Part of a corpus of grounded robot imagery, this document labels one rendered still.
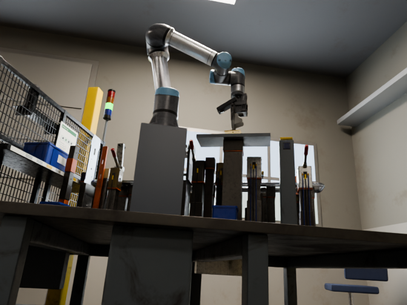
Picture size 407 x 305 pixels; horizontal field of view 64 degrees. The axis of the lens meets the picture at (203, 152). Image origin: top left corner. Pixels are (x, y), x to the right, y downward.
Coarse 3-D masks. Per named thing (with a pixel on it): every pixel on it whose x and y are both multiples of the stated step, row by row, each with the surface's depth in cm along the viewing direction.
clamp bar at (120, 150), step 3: (117, 144) 198; (120, 144) 197; (123, 144) 197; (117, 147) 197; (120, 147) 197; (123, 147) 197; (117, 150) 197; (120, 150) 197; (123, 150) 197; (117, 153) 197; (120, 153) 196; (123, 153) 197; (117, 156) 196; (120, 156) 196; (123, 156) 197; (117, 159) 196; (120, 159) 196; (123, 159) 197; (120, 162) 195
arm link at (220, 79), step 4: (212, 72) 176; (228, 72) 177; (212, 76) 175; (216, 76) 173; (220, 76) 172; (224, 76) 172; (228, 76) 176; (212, 80) 176; (216, 80) 176; (220, 80) 175; (224, 80) 176; (228, 80) 176; (216, 84) 180; (220, 84) 179; (224, 84) 179; (228, 84) 178
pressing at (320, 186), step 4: (92, 180) 200; (96, 180) 199; (124, 180) 196; (128, 180) 196; (132, 180) 196; (92, 184) 205; (124, 184) 204; (128, 184) 204; (132, 184) 203; (244, 184) 184; (260, 184) 183; (264, 184) 183; (268, 184) 182; (272, 184) 182; (276, 184) 182; (296, 184) 180; (316, 184) 178; (320, 184) 178; (244, 188) 198; (260, 188) 196; (264, 188) 195; (276, 188) 194; (296, 188) 191; (316, 188) 189; (320, 188) 187; (296, 192) 197; (316, 192) 194
